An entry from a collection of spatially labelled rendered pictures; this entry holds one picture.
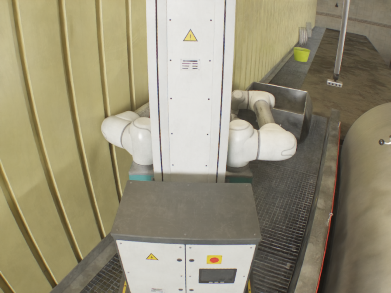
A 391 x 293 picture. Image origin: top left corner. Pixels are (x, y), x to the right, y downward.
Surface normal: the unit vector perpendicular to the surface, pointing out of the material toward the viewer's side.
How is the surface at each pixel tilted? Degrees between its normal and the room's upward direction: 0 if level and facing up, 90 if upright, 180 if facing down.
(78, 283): 0
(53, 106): 90
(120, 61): 90
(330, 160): 1
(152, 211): 0
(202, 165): 90
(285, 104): 92
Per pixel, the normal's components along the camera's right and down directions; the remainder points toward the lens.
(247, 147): 0.03, 0.34
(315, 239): 0.01, -0.87
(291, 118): -0.43, 0.46
